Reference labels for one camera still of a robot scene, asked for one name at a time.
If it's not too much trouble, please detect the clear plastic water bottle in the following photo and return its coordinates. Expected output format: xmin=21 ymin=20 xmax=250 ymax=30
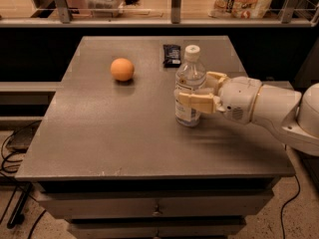
xmin=174 ymin=45 xmax=206 ymax=127

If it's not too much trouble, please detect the dark snack packet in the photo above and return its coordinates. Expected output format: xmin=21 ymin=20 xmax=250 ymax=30
xmin=162 ymin=44 xmax=181 ymax=68

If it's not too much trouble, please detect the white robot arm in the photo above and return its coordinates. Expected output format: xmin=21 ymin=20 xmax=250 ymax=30
xmin=174 ymin=72 xmax=319 ymax=156

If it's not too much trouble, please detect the grey drawer cabinet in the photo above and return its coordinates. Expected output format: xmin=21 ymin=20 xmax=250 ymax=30
xmin=17 ymin=37 xmax=294 ymax=239

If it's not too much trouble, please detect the orange fruit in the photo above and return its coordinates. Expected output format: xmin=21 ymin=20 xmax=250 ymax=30
xmin=110 ymin=58 xmax=135 ymax=82

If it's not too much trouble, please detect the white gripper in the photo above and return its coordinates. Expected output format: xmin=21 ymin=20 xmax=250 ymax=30
xmin=174 ymin=72 xmax=262 ymax=124

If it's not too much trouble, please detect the black cable right floor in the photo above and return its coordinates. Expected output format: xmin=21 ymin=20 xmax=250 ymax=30
xmin=279 ymin=174 xmax=302 ymax=239

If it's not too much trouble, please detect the clear plastic container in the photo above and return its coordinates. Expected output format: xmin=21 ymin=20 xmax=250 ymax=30
xmin=86 ymin=0 xmax=124 ymax=18

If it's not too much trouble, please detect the black cables left floor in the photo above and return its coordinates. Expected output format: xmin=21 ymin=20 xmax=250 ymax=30
xmin=0 ymin=119 xmax=48 ymax=239

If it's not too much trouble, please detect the printed snack bag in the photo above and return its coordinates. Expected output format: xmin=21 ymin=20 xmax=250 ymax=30
xmin=208 ymin=0 xmax=272 ymax=19

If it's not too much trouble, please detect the metal shelf rail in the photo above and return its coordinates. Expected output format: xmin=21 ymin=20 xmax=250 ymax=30
xmin=0 ymin=0 xmax=319 ymax=28

